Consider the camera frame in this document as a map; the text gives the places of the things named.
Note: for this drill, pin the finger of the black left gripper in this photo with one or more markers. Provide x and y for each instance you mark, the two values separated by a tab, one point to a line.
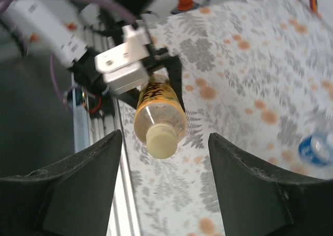
130	96
175	72

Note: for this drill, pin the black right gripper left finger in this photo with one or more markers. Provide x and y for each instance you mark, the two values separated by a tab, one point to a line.
65	194

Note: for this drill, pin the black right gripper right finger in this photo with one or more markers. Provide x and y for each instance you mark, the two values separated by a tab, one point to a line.
260	199

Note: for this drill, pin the pale yellow bottle cap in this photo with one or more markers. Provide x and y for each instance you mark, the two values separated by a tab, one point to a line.
161	144

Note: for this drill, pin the blue label clear bottle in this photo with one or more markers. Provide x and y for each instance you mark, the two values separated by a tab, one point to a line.
309	152

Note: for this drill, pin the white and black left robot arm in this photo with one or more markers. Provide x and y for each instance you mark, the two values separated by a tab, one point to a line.
39	25

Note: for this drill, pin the floral patterned table cover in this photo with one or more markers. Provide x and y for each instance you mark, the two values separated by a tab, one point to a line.
247	90

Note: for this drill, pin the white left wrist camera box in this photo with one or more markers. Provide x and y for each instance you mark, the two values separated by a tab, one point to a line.
122	64

